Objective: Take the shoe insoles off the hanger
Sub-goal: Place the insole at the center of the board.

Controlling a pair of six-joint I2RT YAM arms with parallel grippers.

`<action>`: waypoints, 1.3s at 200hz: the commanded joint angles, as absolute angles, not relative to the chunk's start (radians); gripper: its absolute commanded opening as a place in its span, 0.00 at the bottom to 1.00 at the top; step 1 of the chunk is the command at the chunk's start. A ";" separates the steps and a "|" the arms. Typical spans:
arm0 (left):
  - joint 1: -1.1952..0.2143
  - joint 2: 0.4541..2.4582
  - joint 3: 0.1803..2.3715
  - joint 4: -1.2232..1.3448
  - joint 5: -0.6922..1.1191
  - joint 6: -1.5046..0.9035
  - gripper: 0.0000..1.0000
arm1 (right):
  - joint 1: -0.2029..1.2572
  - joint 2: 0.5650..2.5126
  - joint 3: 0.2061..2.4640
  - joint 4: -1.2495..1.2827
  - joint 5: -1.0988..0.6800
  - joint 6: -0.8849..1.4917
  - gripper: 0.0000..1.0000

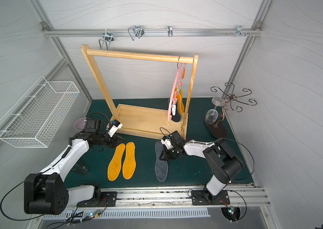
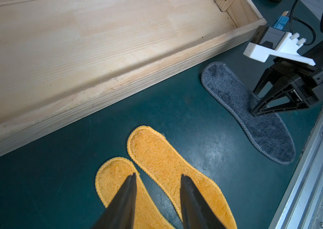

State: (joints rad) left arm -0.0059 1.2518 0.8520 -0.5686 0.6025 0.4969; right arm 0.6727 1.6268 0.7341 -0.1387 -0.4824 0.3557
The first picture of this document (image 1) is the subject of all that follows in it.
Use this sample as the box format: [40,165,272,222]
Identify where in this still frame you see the yellow insole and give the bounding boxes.
[107,143,126,181]
[177,93,184,115]
[122,142,137,180]

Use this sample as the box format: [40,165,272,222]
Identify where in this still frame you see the dark grey insole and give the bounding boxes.
[154,141,169,182]

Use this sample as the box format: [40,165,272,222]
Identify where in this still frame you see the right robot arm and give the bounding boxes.
[155,131,244,206]

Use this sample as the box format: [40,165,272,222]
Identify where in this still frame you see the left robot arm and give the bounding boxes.
[24,119,124,215]

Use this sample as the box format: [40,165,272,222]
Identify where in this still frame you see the pink plastic hanger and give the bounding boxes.
[167,56,186,122]

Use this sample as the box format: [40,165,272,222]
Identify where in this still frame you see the wooden clothes rack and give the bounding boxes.
[81,44,199,140]

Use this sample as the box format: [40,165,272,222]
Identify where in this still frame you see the white clothes peg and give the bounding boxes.
[172,105,177,116]

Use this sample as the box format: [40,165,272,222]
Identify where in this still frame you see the purple bowl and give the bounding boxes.
[74,117,87,131]

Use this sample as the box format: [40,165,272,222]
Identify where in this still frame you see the clear plastic cup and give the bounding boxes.
[71,160,89,176]

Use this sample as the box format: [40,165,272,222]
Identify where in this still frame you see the metal glass holder stand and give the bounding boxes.
[204,82,257,139]

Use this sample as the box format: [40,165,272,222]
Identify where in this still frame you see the wine glass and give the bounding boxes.
[204,97,225,125]

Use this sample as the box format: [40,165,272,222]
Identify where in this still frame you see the metal hook clip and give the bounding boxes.
[167,25,173,37]
[98,30,114,50]
[226,25,251,37]
[128,25,145,41]

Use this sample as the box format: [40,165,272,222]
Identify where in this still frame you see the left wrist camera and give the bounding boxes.
[107,119,122,137]

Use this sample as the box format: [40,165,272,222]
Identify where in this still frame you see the white wire basket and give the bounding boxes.
[0,76,79,148]

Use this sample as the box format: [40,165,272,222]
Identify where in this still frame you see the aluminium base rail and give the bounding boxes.
[61,184,271,208]

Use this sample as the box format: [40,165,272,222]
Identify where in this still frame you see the aluminium top rail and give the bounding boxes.
[42,22,263,38]

